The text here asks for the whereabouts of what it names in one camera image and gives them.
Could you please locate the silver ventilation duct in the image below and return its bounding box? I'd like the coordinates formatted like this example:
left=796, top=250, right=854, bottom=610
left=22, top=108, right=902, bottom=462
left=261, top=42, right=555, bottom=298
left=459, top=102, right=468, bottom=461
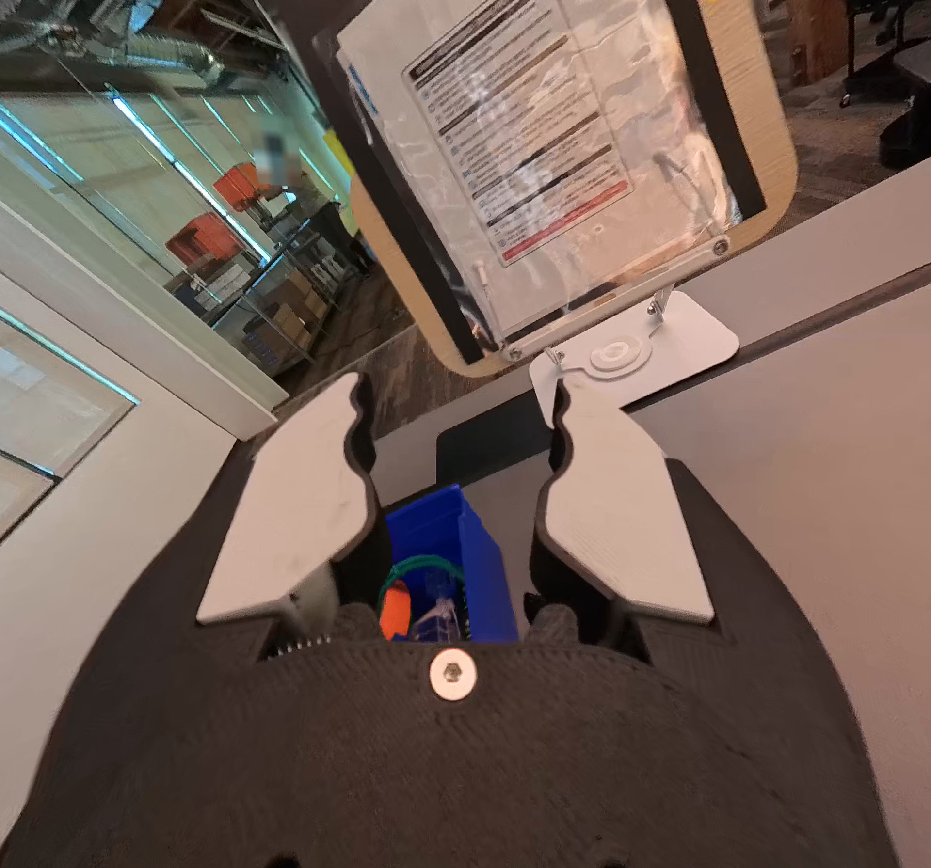
left=0, top=16, right=228, bottom=85

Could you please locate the clear plastic bag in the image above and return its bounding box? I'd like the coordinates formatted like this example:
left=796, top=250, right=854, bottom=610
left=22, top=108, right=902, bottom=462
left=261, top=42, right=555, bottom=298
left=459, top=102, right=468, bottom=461
left=411, top=577, right=470, bottom=644

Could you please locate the clear acrylic sign stand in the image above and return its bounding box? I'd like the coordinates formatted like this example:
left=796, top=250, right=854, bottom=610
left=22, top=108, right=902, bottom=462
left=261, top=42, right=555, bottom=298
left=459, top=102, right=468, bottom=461
left=313, top=0, right=741, bottom=427

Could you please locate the wooden rounded board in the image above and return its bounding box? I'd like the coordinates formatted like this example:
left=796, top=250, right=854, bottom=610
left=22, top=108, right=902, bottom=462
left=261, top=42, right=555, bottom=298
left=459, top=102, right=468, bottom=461
left=348, top=0, right=802, bottom=380

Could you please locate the printed instruction label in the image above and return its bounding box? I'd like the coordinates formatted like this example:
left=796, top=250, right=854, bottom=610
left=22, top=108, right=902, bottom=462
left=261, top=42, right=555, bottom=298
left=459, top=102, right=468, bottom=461
left=402, top=0, right=636, bottom=271

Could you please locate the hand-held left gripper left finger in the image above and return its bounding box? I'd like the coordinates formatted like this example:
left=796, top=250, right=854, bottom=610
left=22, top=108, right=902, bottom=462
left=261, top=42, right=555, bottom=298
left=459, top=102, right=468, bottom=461
left=195, top=371, right=394, bottom=641

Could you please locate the black pad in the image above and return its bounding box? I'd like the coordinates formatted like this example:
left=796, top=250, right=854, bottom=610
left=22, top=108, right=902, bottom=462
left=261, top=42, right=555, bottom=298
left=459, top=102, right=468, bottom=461
left=434, top=391, right=563, bottom=492

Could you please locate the metal shelf rack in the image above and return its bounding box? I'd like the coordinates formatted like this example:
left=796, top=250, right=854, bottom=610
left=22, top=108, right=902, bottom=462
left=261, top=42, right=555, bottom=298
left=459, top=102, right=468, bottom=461
left=173, top=185, right=373, bottom=376

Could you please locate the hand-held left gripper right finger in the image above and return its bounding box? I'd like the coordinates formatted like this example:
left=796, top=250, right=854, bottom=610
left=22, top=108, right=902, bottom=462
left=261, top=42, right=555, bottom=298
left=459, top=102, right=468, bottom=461
left=529, top=377, right=716, bottom=647

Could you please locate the orange machine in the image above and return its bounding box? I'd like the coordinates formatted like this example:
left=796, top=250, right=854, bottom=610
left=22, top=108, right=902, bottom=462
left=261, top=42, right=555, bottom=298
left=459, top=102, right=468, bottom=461
left=213, top=161, right=282, bottom=212
left=164, top=211, right=235, bottom=267

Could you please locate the orange plastic piece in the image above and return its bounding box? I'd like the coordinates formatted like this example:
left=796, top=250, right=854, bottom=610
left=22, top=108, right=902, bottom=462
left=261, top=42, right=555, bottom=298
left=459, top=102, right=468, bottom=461
left=381, top=586, right=413, bottom=642

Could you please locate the blue plastic bin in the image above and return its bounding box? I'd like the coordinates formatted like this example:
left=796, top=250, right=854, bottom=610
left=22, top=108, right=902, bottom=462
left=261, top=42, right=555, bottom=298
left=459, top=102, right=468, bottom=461
left=384, top=483, right=520, bottom=644

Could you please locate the green cable loop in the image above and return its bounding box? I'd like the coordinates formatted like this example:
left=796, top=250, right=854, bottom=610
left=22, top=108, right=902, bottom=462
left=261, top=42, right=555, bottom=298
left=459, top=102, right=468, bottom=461
left=377, top=554, right=468, bottom=611

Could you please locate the wooden support post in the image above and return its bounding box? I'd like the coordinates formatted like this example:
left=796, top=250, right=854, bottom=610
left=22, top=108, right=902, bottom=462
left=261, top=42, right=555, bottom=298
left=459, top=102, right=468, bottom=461
left=784, top=0, right=853, bottom=85

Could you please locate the black office chair grey armrest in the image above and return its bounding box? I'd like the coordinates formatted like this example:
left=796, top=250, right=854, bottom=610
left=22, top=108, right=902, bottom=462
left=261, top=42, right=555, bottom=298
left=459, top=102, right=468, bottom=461
left=876, top=52, right=931, bottom=168

